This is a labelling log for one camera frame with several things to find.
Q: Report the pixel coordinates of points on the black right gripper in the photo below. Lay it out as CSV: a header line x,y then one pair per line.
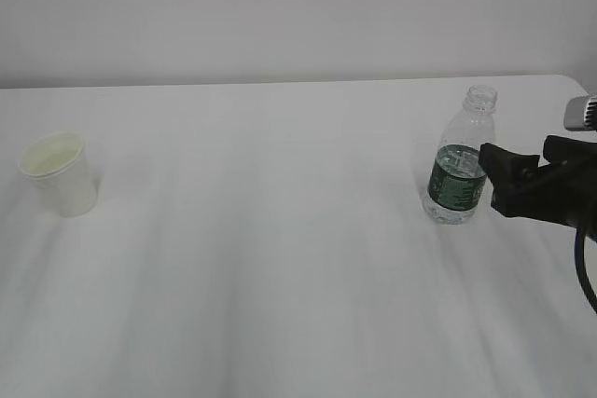
x,y
562,192

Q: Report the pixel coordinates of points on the clear green-label water bottle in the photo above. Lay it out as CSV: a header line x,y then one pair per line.
x,y
456,181

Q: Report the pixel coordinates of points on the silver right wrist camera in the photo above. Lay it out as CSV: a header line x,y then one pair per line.
x,y
581,114

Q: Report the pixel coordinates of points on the white paper cup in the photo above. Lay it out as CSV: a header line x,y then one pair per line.
x,y
57,166

